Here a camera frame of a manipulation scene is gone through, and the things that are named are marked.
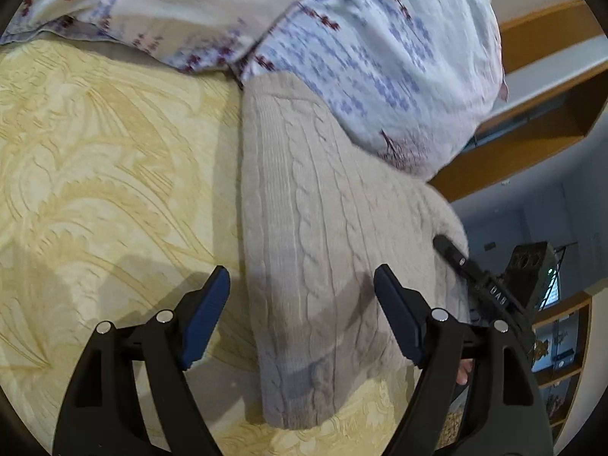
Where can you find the wooden headboard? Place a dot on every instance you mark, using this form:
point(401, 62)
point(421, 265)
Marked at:
point(532, 152)

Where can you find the blue floral tree-print pillow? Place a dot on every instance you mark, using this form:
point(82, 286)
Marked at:
point(380, 57)

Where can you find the wooden display cabinet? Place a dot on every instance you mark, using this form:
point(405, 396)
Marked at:
point(567, 380)

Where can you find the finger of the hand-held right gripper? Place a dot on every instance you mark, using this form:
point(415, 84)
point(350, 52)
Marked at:
point(453, 254)

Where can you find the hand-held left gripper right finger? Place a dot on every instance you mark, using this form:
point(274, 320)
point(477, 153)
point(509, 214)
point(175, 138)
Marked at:
point(396, 316)

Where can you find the yellow patterned bed sheet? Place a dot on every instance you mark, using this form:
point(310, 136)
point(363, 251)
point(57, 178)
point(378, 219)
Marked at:
point(95, 152)

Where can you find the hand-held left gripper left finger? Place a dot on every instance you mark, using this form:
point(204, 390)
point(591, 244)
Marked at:
point(209, 314)

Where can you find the person's right hand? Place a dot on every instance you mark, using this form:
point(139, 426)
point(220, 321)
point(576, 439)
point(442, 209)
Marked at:
point(464, 371)

